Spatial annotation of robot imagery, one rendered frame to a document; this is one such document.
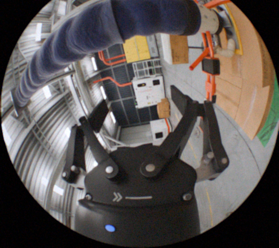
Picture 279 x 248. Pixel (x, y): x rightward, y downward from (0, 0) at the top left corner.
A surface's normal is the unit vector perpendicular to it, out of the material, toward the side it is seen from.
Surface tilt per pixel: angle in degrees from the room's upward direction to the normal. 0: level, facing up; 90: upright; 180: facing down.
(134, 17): 71
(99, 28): 94
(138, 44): 90
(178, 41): 90
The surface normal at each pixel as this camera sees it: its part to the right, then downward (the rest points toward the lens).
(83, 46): 0.18, 0.96
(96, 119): 0.98, -0.18
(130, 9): -0.25, 0.73
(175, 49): 0.07, 0.67
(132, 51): 0.02, 0.50
